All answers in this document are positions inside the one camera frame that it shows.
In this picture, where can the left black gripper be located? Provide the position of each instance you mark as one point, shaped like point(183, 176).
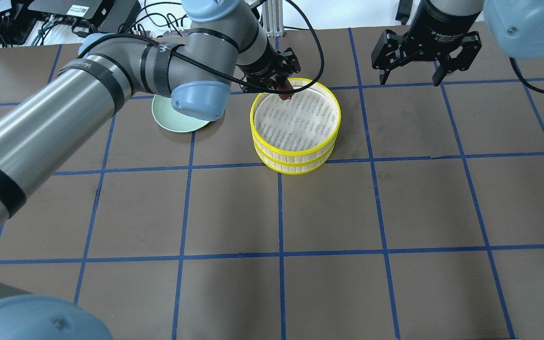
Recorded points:
point(261, 63)

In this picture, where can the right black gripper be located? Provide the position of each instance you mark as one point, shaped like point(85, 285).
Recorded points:
point(437, 26)

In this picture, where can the brown bun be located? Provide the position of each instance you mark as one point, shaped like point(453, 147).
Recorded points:
point(284, 85)

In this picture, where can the yellow bamboo steamer layer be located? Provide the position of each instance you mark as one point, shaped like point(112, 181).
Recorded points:
point(294, 165)
point(299, 129)

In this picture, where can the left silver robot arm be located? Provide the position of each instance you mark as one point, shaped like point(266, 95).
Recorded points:
point(225, 44)

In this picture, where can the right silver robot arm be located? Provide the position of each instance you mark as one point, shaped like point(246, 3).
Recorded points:
point(440, 30)

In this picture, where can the light green round plate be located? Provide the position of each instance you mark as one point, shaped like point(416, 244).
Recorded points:
point(169, 119)

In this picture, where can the black electronics box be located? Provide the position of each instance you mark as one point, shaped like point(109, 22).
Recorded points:
point(107, 16)

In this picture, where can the aluminium frame post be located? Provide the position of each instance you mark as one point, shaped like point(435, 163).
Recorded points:
point(272, 16)

